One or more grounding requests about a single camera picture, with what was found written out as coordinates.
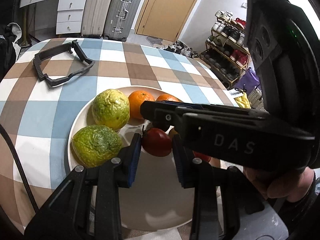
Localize orange tangerine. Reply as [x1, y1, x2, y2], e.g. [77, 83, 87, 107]
[128, 90, 155, 120]
[156, 93, 180, 102]

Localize brown longan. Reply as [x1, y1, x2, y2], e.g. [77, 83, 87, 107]
[168, 128, 178, 140]

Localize red cherry tomato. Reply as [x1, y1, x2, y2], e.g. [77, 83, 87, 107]
[142, 128, 172, 157]
[194, 151, 211, 163]

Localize yellow-green guava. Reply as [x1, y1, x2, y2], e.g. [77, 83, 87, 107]
[92, 89, 130, 131]

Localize green wrinkled guava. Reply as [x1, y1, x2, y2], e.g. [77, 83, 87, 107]
[72, 125, 123, 168]

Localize person's right hand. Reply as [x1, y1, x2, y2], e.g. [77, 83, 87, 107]
[208, 155, 316, 202]

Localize purple bag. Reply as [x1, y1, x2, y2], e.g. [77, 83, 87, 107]
[234, 68, 260, 94]

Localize wooden shoe rack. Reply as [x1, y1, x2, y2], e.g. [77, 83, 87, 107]
[200, 10, 251, 90]

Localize woven basket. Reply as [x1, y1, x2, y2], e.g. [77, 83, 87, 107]
[248, 87, 265, 111]

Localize shoes on floor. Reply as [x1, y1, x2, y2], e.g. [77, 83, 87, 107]
[157, 40, 200, 59]

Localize yellow plastic bag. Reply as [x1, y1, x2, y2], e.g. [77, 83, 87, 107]
[234, 92, 251, 109]

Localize cream round plate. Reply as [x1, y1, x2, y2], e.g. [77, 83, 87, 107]
[67, 86, 194, 231]

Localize wooden door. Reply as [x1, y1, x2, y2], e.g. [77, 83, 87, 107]
[132, 0, 197, 41]

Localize silver aluminium suitcase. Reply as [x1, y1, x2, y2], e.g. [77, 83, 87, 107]
[103, 0, 141, 42]

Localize checkered tablecloth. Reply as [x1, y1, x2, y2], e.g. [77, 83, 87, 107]
[1, 38, 235, 206]

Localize beige suitcase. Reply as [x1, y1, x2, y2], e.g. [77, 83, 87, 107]
[81, 0, 111, 36]

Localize white drawer desk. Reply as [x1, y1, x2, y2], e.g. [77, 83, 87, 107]
[20, 0, 86, 35]

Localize black clothes pile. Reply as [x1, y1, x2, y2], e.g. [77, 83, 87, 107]
[0, 22, 22, 80]

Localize black cable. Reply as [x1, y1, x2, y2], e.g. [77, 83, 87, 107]
[0, 123, 41, 214]

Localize black plastic frame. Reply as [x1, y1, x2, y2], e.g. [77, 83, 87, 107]
[33, 40, 95, 88]

